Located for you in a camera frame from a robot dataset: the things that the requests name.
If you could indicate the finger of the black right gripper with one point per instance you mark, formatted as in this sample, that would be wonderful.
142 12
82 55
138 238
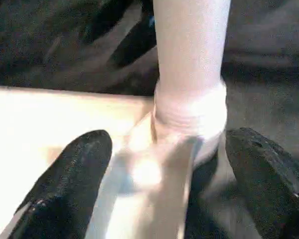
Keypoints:
132 47

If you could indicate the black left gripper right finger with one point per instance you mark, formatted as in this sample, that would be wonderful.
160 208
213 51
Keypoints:
266 189

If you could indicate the white plastic table leg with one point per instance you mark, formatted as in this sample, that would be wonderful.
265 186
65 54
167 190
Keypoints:
189 49

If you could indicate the black mat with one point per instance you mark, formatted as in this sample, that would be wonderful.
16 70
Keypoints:
52 49

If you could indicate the white plastic table top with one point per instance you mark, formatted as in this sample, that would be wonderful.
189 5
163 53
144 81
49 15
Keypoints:
64 124

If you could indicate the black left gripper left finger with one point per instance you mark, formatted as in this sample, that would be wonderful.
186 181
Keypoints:
59 189

